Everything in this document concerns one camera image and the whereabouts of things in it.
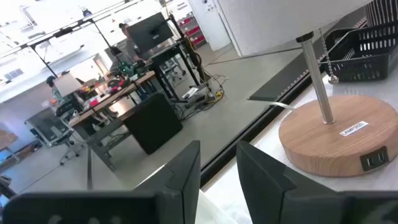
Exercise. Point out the black computer monitor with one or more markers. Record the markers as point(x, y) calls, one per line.
point(149, 32)

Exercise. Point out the low wooden table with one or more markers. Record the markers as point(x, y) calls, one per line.
point(7, 138)

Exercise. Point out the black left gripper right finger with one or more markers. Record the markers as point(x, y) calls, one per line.
point(273, 199)

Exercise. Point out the black hazard-striped floor mat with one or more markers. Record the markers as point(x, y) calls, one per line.
point(280, 88)

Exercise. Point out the grey office chair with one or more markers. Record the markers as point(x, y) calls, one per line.
point(46, 127)

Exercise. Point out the person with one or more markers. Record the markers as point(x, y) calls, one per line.
point(130, 46)
point(56, 93)

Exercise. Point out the black standing desk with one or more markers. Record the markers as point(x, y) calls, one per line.
point(164, 54)

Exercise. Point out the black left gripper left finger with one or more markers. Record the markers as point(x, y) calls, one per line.
point(174, 199)

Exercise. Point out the black plastic basket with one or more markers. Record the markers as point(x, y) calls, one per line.
point(367, 62)

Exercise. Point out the black table frame rail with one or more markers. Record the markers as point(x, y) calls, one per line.
point(236, 146)

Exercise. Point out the white shade wooden base lamp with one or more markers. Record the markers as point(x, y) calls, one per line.
point(335, 137)

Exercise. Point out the black cabinet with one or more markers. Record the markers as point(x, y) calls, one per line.
point(152, 124)

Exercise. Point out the light grey monitor back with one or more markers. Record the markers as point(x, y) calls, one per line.
point(66, 84)

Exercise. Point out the white door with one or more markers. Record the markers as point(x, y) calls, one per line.
point(211, 25)

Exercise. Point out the shelf with red bins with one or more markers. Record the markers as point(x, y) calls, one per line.
point(192, 31)

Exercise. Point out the black light stand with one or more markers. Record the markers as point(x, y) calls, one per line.
point(63, 32)

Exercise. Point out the wooden top work desk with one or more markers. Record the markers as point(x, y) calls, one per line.
point(102, 104)

